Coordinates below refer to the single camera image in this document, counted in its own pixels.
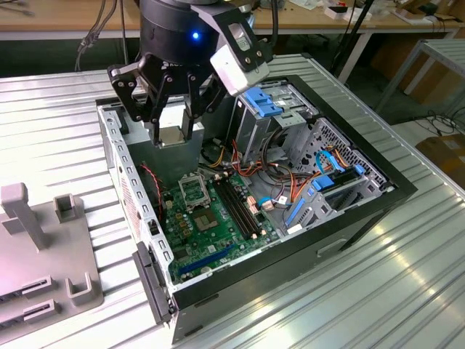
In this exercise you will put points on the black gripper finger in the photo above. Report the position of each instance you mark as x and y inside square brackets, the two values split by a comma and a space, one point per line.
[130, 91]
[193, 94]

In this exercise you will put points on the silver CPU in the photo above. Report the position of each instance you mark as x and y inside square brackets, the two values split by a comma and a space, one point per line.
[172, 136]

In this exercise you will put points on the blue plastic drive caddy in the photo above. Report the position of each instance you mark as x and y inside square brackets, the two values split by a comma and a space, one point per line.
[263, 105]

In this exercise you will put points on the grey power supply unit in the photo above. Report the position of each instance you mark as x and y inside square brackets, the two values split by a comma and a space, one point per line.
[170, 163]

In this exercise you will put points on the metal drive cage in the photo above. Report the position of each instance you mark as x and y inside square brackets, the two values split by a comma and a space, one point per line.
[254, 138]

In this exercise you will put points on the black RAM slot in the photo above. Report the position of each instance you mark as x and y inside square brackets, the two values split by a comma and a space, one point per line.
[246, 205]
[241, 206]
[237, 207]
[232, 208]

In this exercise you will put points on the green motherboard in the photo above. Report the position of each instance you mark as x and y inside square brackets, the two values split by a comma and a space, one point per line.
[218, 240]

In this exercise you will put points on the blue disk carrier with disk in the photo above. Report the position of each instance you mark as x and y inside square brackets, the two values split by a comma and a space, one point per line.
[321, 183]

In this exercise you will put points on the white flat box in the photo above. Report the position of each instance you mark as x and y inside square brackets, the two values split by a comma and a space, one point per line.
[336, 12]

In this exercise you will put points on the blue expansion slot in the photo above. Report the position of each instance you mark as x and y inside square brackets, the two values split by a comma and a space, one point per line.
[207, 260]

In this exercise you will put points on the perforated metal disk bay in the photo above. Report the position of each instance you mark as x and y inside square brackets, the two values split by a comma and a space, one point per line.
[323, 211]

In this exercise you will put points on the grey parts rack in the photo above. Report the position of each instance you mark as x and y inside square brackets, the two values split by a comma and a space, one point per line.
[54, 254]

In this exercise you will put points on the black case latch bar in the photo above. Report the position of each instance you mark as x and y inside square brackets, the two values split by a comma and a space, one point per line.
[152, 280]

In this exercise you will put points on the wooden desk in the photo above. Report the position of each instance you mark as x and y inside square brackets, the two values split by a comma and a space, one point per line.
[378, 26]

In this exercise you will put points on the black open PC case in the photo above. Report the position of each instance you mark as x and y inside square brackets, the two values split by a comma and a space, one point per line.
[290, 276]

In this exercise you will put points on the brown cardboard box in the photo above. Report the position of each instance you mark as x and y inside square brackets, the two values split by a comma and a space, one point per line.
[443, 156]

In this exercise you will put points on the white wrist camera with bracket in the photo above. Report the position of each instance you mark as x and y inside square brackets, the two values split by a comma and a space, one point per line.
[232, 76]

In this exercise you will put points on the blue plastic rail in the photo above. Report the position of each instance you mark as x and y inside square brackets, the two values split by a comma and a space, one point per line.
[295, 212]

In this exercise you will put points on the metal frame side table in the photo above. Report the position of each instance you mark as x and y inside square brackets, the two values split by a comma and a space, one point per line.
[443, 47]

